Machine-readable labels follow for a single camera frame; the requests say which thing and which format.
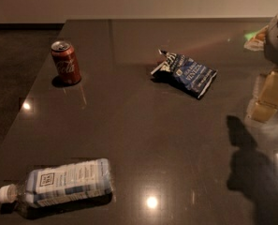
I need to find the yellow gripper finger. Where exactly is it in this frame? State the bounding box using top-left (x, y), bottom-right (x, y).
top-left (246, 67), bottom-right (278, 123)

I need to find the red coke can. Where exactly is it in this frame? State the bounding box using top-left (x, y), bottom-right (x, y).
top-left (51, 40), bottom-right (81, 85)

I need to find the orange snack bag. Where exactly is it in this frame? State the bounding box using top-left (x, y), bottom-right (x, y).
top-left (243, 25), bottom-right (269, 52)

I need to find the blue chip bag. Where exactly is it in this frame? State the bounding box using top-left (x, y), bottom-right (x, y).
top-left (151, 50), bottom-right (217, 99)

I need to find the clear plastic water bottle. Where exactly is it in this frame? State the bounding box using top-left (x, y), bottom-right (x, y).
top-left (0, 158), bottom-right (112, 208)

